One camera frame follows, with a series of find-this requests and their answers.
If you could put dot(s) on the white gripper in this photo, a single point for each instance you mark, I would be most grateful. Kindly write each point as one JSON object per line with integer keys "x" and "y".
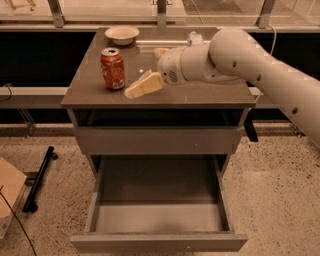
{"x": 169, "y": 67}

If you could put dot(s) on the red coke can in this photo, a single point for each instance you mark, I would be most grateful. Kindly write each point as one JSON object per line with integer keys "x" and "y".
{"x": 112, "y": 68}

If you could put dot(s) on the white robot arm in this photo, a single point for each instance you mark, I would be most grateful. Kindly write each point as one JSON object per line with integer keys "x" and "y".
{"x": 231, "y": 54}

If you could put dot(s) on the grey drawer cabinet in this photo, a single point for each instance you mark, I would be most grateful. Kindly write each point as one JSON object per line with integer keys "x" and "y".
{"x": 195, "y": 105}

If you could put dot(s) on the closed grey top drawer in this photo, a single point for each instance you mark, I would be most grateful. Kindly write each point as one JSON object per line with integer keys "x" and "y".
{"x": 95, "y": 141}

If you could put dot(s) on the open grey middle drawer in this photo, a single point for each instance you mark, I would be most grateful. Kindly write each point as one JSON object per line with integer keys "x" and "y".
{"x": 159, "y": 204}

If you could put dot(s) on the white bowl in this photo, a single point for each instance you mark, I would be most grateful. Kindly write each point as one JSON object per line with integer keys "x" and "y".
{"x": 122, "y": 35}

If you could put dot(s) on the cardboard box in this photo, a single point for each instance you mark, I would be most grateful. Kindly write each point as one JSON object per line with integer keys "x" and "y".
{"x": 12, "y": 184}

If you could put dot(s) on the black metal bar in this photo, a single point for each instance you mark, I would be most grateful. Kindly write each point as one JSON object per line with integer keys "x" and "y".
{"x": 30, "y": 204}

